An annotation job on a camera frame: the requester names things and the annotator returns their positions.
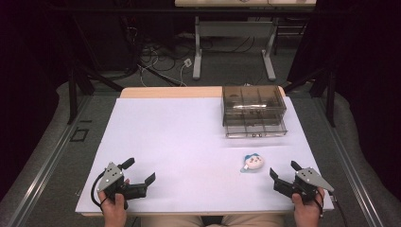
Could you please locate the dark curtain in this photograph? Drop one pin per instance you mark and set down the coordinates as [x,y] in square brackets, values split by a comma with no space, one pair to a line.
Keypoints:
[28,63]
[369,78]

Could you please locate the black metal stand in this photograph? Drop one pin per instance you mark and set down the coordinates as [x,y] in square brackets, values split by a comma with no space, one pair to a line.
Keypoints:
[330,94]
[73,94]

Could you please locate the white plug adapter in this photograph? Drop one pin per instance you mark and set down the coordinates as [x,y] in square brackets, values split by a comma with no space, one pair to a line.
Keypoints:
[187,62]

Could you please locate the person's right hand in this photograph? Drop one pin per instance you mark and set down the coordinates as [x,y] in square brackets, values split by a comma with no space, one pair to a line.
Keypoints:
[306,210]

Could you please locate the white and blue plush toy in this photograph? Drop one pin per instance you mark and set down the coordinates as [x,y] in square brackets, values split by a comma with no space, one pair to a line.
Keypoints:
[253,162]

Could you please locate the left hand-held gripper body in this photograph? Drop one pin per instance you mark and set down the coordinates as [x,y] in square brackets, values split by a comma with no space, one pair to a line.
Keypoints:
[110,178]

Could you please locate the metal floor rail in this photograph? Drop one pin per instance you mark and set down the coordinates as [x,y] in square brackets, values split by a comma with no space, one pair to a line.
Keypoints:
[350,164]
[47,164]

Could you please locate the clear smoky plastic drawer cabinet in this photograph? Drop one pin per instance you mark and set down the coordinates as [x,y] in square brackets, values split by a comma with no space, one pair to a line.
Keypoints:
[252,101]

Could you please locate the grey-legged desk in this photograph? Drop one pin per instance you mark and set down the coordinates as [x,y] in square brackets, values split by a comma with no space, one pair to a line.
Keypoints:
[233,29]

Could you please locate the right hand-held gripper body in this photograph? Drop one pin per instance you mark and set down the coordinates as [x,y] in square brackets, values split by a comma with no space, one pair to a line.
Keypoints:
[307,183]

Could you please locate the white table mat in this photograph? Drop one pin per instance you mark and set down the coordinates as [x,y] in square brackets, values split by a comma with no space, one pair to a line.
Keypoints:
[176,148]

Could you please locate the person's left hand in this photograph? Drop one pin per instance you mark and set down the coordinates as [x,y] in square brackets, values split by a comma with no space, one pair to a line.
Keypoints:
[114,209]

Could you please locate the clear plastic divided drawer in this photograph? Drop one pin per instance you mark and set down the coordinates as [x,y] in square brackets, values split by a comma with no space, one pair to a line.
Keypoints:
[255,127]

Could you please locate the black tape square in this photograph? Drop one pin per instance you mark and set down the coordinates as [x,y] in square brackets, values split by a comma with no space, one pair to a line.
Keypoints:
[78,135]

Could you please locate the black tape strip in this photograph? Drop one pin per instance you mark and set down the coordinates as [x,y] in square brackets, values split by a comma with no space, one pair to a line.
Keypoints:
[85,121]

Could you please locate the wooden table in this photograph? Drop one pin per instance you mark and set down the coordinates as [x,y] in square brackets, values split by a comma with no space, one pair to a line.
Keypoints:
[170,92]

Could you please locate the person's beige trousers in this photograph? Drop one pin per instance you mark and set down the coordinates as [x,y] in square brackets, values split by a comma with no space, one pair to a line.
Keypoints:
[170,221]

